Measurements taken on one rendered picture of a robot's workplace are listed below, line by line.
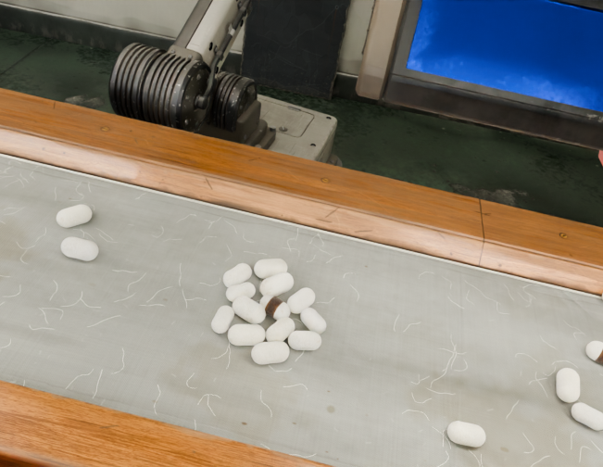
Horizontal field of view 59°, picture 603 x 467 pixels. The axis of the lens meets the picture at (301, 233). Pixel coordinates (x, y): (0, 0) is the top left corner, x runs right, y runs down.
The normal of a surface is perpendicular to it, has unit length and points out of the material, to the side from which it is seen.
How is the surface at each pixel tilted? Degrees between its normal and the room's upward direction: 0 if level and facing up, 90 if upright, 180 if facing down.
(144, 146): 0
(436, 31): 58
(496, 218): 0
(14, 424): 0
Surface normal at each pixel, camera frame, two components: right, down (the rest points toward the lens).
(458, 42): -0.07, 0.13
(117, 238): 0.15, -0.75
